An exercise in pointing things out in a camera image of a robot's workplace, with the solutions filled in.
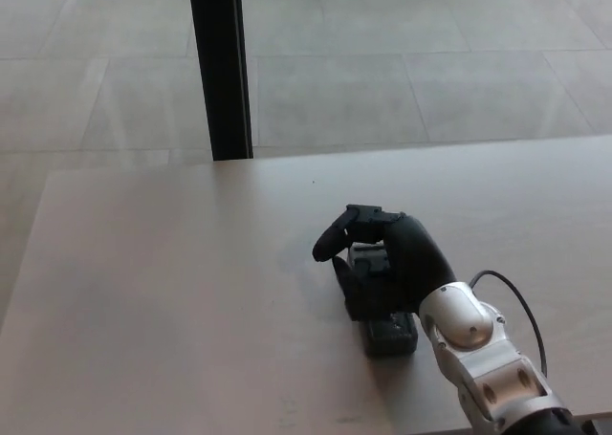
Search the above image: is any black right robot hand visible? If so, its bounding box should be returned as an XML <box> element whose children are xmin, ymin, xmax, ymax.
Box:
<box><xmin>312</xmin><ymin>204</ymin><xmax>459</xmax><ymax>322</ymax></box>

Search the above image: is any dark grey rectangular board eraser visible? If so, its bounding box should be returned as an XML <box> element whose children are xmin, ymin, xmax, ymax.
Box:
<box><xmin>347</xmin><ymin>243</ymin><xmax>419</xmax><ymax>358</ymax></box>

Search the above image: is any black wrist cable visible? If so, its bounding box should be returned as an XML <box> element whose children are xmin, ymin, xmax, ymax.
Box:
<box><xmin>467</xmin><ymin>270</ymin><xmax>548</xmax><ymax>377</ymax></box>

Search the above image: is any black metal post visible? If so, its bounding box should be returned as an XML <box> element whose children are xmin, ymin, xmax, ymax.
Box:
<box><xmin>186</xmin><ymin>0</ymin><xmax>254</xmax><ymax>162</ymax></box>

